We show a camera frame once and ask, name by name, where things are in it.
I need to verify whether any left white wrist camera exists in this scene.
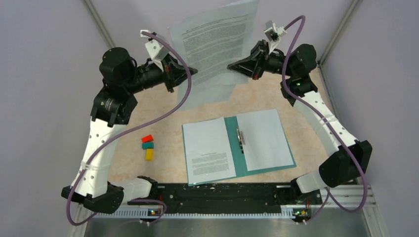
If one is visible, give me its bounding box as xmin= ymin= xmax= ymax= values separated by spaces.
xmin=140 ymin=30 xmax=169 ymax=72

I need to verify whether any green block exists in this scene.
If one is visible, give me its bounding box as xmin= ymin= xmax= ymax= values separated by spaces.
xmin=141 ymin=142 xmax=154 ymax=150

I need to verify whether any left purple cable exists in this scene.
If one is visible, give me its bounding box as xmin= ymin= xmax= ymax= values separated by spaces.
xmin=66 ymin=31 xmax=193 ymax=226

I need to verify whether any grey slotted cable duct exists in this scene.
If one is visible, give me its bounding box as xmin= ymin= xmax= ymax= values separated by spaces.
xmin=95 ymin=207 xmax=296 ymax=219

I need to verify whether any red block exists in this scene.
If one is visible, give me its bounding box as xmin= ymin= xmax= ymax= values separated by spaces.
xmin=141 ymin=134 xmax=154 ymax=143

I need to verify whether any metal folder clip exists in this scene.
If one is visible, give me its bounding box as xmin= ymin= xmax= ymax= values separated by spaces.
xmin=236 ymin=126 xmax=245 ymax=154

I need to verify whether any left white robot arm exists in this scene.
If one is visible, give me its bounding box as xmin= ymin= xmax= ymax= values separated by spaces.
xmin=61 ymin=47 xmax=187 ymax=214

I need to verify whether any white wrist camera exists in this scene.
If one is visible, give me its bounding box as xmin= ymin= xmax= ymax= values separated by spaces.
xmin=140 ymin=30 xmax=169 ymax=72
xmin=264 ymin=20 xmax=287 ymax=54

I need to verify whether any aluminium frame rail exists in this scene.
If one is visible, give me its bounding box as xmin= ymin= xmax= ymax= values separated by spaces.
xmin=330 ymin=185 xmax=377 ymax=209

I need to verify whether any printed paper sheet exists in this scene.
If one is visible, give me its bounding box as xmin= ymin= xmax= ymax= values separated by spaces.
xmin=168 ymin=0 xmax=259 ymax=111
xmin=182 ymin=117 xmax=236 ymax=186

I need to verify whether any green file folder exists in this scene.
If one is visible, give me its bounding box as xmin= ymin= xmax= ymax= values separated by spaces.
xmin=181 ymin=109 xmax=297 ymax=187

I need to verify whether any yellow block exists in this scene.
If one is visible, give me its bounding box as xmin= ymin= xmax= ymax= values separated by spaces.
xmin=145 ymin=149 xmax=154 ymax=161

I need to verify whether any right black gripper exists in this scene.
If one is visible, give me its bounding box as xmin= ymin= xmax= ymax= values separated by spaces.
xmin=228 ymin=39 xmax=295 ymax=81

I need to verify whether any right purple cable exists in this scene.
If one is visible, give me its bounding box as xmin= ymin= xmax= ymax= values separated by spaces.
xmin=281 ymin=15 xmax=369 ymax=225

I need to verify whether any purple cable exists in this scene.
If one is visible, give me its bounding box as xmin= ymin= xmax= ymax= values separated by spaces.
xmin=281 ymin=15 xmax=369 ymax=225
xmin=66 ymin=31 xmax=193 ymax=226

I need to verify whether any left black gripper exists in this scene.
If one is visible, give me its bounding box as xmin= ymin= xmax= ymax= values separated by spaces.
xmin=124 ymin=52 xmax=198 ymax=93

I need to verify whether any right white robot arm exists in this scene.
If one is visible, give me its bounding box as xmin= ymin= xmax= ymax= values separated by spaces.
xmin=227 ymin=40 xmax=372 ymax=203

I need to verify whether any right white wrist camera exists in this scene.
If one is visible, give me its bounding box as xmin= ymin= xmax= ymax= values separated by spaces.
xmin=264 ymin=20 xmax=287 ymax=54

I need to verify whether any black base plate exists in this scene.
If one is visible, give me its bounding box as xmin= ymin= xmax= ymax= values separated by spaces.
xmin=126 ymin=182 xmax=323 ymax=215

